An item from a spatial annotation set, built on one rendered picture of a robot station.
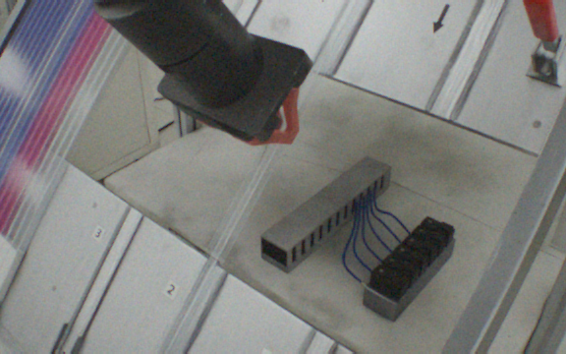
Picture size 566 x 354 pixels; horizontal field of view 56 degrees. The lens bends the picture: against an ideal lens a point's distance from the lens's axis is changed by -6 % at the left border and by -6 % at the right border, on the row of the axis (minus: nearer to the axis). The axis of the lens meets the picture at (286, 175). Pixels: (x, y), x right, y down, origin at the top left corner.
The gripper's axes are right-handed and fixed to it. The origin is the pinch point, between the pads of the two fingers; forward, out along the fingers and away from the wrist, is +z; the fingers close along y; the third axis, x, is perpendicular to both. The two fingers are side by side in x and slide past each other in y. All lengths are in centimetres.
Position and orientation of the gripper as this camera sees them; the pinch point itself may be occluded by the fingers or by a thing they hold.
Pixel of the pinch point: (282, 129)
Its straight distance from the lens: 45.7
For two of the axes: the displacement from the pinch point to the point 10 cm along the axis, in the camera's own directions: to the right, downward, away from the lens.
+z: 4.1, 3.6, 8.4
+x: -5.0, 8.6, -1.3
